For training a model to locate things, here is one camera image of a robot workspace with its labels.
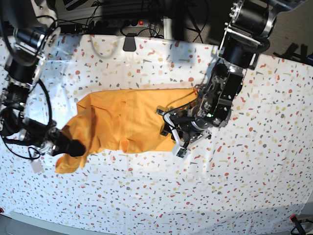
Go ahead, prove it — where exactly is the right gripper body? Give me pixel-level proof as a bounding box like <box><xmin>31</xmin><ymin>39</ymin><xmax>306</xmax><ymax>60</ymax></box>
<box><xmin>22</xmin><ymin>117</ymin><xmax>63</xmax><ymax>156</ymax></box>

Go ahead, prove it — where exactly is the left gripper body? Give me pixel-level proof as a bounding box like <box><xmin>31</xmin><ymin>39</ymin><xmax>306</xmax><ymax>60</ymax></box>
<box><xmin>156</xmin><ymin>108</ymin><xmax>211</xmax><ymax>151</ymax></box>

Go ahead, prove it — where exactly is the yellow T-shirt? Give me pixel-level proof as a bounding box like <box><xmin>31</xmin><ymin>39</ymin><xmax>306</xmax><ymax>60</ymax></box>
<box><xmin>55</xmin><ymin>89</ymin><xmax>196</xmax><ymax>174</ymax></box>

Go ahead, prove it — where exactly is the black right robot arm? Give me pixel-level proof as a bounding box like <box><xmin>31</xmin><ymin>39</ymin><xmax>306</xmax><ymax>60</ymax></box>
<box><xmin>0</xmin><ymin>0</ymin><xmax>86</xmax><ymax>160</ymax></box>

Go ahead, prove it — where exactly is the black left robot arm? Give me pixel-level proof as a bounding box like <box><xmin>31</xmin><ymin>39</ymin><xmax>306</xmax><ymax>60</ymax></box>
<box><xmin>157</xmin><ymin>0</ymin><xmax>289</xmax><ymax>158</ymax></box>

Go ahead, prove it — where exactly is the terrazzo patterned table cloth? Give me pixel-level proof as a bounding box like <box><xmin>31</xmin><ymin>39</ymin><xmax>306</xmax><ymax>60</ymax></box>
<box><xmin>0</xmin><ymin>35</ymin><xmax>313</xmax><ymax>235</ymax></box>

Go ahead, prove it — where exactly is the black table clamp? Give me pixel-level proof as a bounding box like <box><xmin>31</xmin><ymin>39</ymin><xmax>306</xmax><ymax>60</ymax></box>
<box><xmin>123</xmin><ymin>33</ymin><xmax>137</xmax><ymax>52</ymax></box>

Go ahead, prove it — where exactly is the black power adapter brick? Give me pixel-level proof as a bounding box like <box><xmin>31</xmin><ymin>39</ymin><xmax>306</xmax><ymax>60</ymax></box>
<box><xmin>60</xmin><ymin>24</ymin><xmax>83</xmax><ymax>34</ymax></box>

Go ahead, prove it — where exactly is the white power strip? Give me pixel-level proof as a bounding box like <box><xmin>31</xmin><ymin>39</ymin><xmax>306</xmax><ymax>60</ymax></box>
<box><xmin>91</xmin><ymin>19</ymin><xmax>150</xmax><ymax>28</ymax></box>

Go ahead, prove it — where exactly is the red clamp right corner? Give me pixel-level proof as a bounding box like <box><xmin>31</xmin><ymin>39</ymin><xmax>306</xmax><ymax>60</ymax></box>
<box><xmin>290</xmin><ymin>214</ymin><xmax>297</xmax><ymax>223</ymax></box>

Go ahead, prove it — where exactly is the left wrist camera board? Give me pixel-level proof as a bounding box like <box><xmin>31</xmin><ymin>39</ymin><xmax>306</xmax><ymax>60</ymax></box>
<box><xmin>172</xmin><ymin>144</ymin><xmax>190</xmax><ymax>159</ymax></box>

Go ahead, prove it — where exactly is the white metal post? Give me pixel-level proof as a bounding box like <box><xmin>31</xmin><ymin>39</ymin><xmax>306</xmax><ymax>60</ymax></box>
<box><xmin>163</xmin><ymin>17</ymin><xmax>173</xmax><ymax>40</ymax></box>

